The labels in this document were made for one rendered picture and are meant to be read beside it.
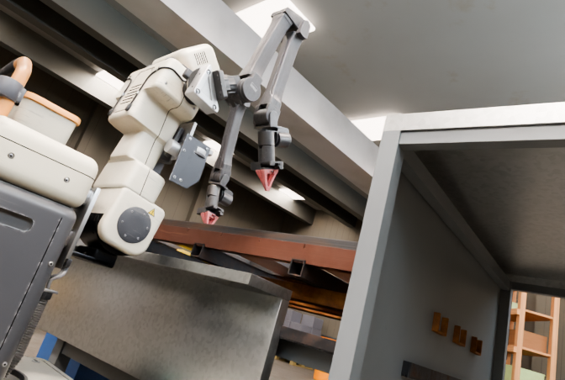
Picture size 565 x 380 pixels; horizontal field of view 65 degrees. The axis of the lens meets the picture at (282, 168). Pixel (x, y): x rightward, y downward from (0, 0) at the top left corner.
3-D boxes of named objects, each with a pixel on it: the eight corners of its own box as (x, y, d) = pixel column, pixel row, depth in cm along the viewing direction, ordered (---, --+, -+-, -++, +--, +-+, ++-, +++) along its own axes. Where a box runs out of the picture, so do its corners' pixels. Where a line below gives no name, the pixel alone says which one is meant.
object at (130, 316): (37, 324, 197) (71, 249, 209) (255, 434, 117) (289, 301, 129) (28, 323, 194) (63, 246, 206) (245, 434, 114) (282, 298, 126)
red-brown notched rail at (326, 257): (92, 229, 213) (97, 218, 215) (421, 286, 113) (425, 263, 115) (85, 226, 210) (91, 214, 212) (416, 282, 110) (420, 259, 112)
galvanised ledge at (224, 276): (71, 249, 209) (73, 243, 210) (289, 301, 129) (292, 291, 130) (30, 234, 195) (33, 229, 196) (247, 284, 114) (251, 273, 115)
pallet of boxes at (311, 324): (313, 370, 1008) (324, 320, 1046) (292, 365, 959) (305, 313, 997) (277, 357, 1085) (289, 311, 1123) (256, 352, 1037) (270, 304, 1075)
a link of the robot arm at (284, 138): (252, 113, 153) (270, 109, 147) (276, 116, 162) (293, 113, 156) (253, 147, 153) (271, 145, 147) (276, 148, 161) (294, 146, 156)
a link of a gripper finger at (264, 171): (264, 190, 156) (264, 164, 157) (279, 190, 152) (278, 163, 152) (250, 191, 152) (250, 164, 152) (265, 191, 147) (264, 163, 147)
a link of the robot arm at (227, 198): (212, 171, 199) (224, 172, 193) (229, 181, 207) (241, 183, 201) (201, 195, 195) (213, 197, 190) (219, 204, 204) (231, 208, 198)
